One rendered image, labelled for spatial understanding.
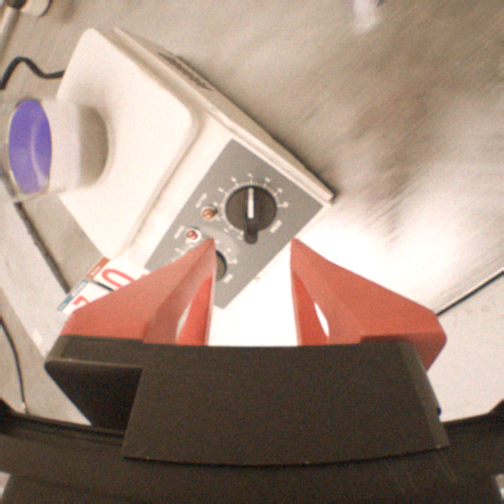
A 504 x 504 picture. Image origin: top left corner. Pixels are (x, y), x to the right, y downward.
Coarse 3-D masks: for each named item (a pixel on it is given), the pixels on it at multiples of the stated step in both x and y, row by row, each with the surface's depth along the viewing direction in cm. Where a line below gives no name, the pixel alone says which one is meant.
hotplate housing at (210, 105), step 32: (128, 32) 18; (160, 64) 17; (192, 96) 17; (224, 96) 21; (224, 128) 16; (256, 128) 19; (192, 160) 17; (288, 160) 18; (160, 192) 19; (320, 192) 19; (160, 224) 20; (128, 256) 22
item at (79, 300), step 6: (84, 288) 31; (90, 288) 31; (96, 288) 31; (78, 294) 31; (84, 294) 31; (90, 294) 31; (96, 294) 32; (102, 294) 32; (72, 300) 32; (78, 300) 32; (84, 300) 32; (90, 300) 32; (72, 306) 33; (78, 306) 33; (66, 312) 34
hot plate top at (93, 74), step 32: (96, 32) 16; (96, 64) 16; (128, 64) 15; (64, 96) 18; (96, 96) 17; (128, 96) 16; (160, 96) 15; (128, 128) 17; (160, 128) 16; (192, 128) 15; (128, 160) 17; (160, 160) 16; (96, 192) 19; (128, 192) 18; (96, 224) 20; (128, 224) 18
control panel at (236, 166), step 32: (224, 160) 17; (256, 160) 17; (192, 192) 18; (224, 192) 18; (288, 192) 18; (192, 224) 20; (224, 224) 20; (288, 224) 20; (160, 256) 21; (224, 256) 21; (256, 256) 21; (224, 288) 23
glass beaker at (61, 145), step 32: (0, 96) 11; (32, 96) 13; (0, 128) 11; (32, 128) 12; (64, 128) 14; (96, 128) 16; (0, 160) 11; (32, 160) 13; (64, 160) 14; (96, 160) 16; (0, 192) 12; (32, 192) 14; (64, 192) 16
